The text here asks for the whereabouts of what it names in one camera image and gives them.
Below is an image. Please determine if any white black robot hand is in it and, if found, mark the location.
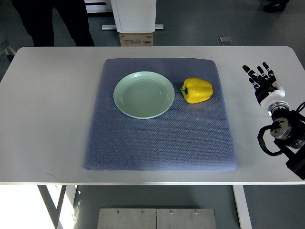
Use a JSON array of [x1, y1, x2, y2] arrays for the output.
[[243, 62, 289, 116]]

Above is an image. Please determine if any yellow bell pepper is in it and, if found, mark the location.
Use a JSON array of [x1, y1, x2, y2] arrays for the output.
[[180, 77, 214, 104]]

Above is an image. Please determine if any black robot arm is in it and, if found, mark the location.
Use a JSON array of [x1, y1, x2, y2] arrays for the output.
[[257, 101, 305, 180]]

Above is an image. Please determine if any light green plate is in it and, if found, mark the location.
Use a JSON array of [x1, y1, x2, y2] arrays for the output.
[[113, 71, 175, 119]]

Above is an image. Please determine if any blue textured mat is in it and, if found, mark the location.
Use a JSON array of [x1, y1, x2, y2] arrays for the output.
[[83, 58, 238, 171]]

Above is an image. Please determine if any black shoe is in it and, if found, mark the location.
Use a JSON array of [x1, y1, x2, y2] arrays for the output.
[[263, 0, 290, 13]]

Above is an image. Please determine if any white table leg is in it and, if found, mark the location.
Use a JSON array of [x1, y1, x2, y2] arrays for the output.
[[233, 185, 252, 229]]

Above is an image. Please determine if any cardboard box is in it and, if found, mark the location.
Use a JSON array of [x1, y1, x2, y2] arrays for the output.
[[119, 33, 153, 47]]

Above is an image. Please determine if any white appliance with slot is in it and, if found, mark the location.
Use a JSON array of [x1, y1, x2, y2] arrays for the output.
[[85, 0, 111, 6]]

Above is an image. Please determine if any person in dark trousers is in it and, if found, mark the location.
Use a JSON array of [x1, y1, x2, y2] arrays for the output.
[[11, 0, 95, 47]]

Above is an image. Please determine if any white chair base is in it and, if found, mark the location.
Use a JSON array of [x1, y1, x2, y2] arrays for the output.
[[0, 37, 16, 62]]

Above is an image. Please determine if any white pedestal column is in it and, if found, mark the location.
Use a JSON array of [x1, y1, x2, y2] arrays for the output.
[[102, 0, 164, 33]]

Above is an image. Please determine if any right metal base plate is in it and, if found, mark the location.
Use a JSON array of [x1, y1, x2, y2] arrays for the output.
[[157, 208, 216, 229]]

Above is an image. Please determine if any metal base plate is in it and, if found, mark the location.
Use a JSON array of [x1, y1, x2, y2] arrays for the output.
[[97, 208, 157, 229], [157, 208, 216, 229]]

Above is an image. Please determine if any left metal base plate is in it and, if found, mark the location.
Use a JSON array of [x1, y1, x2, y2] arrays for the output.
[[97, 208, 157, 229]]

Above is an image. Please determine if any dark table leg frame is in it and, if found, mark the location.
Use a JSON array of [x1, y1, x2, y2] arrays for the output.
[[37, 185, 66, 229]]

